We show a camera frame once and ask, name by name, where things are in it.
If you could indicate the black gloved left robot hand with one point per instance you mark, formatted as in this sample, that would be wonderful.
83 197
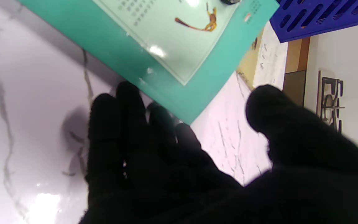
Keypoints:
230 1

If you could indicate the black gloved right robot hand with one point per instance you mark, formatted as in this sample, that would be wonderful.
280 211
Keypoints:
197 186

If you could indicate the teal book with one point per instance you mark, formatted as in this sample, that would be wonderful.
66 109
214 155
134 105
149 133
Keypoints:
110 37

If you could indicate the beige and white book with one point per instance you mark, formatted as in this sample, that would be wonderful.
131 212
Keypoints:
272 59

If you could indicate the blue perforated plastic file rack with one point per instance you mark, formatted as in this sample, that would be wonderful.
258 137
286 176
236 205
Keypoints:
322 18

